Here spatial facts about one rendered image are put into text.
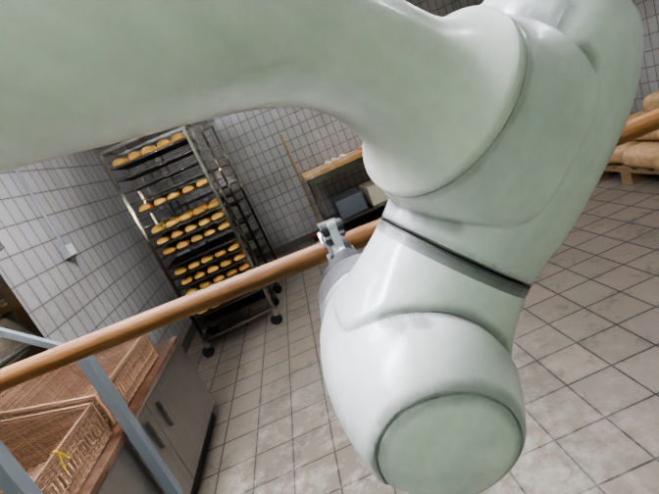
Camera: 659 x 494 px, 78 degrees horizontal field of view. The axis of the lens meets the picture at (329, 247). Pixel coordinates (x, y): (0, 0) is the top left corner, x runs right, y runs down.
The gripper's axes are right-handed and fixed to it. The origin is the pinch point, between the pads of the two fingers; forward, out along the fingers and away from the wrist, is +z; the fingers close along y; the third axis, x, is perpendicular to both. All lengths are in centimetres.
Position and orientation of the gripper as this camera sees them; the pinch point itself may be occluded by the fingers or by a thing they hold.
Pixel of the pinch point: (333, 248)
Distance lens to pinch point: 58.4
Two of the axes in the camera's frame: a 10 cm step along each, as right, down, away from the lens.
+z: -1.3, -2.2, 9.7
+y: 3.5, 9.0, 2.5
